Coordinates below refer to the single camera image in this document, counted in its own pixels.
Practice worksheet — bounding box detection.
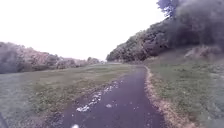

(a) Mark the dark wood of trees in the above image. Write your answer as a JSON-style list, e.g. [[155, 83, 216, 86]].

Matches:
[[105, 0, 224, 64]]

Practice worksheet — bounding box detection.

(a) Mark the brownish row of trees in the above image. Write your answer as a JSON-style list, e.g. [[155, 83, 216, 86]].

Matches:
[[0, 41, 102, 75]]

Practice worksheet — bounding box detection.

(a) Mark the green grass field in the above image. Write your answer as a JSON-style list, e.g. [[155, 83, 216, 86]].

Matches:
[[0, 62, 135, 128]]

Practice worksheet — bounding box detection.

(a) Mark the dark asphalt path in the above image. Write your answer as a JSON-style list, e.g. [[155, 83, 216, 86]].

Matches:
[[49, 64, 168, 128]]

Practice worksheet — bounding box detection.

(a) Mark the grass slope with dry edge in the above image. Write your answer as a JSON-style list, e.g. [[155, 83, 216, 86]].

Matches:
[[143, 44, 224, 128]]

